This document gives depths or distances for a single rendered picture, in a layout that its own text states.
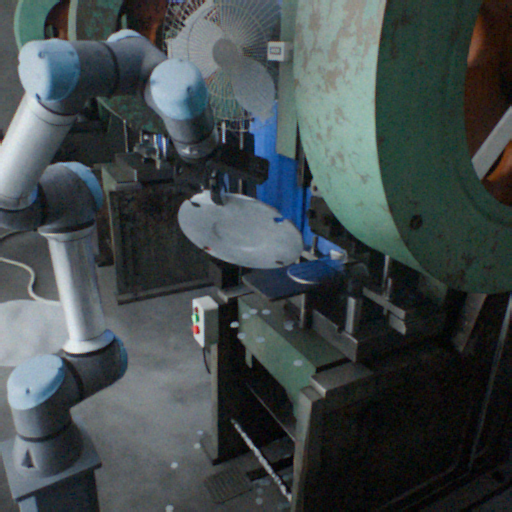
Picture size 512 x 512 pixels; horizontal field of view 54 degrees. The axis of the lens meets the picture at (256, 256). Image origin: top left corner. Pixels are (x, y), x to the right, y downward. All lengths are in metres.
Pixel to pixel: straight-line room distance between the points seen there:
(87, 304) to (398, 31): 0.83
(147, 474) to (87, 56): 1.42
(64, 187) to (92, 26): 1.34
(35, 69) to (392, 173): 0.48
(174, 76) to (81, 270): 0.54
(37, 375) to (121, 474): 0.77
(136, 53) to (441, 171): 0.47
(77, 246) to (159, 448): 1.00
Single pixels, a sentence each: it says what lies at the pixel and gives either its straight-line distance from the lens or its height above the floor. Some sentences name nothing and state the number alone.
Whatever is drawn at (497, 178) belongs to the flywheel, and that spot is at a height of 1.11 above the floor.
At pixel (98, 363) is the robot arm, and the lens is 1.21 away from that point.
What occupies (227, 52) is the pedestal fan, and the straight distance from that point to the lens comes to 1.89.
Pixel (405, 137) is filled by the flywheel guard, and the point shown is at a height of 1.23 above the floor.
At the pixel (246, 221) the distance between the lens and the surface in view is 1.06.
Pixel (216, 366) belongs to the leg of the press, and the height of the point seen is 0.40.
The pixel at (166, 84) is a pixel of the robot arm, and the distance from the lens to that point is 0.74.
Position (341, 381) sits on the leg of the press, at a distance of 1.17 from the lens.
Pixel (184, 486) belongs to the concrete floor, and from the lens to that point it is 1.80.
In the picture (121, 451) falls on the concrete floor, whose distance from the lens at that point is 1.94.
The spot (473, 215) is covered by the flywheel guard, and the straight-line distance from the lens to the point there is 0.87.
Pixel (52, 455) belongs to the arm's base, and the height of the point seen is 0.50.
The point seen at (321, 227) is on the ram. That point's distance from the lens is 1.27.
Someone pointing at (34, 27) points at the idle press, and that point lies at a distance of 4.02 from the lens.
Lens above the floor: 1.34
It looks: 23 degrees down
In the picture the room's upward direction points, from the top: 2 degrees clockwise
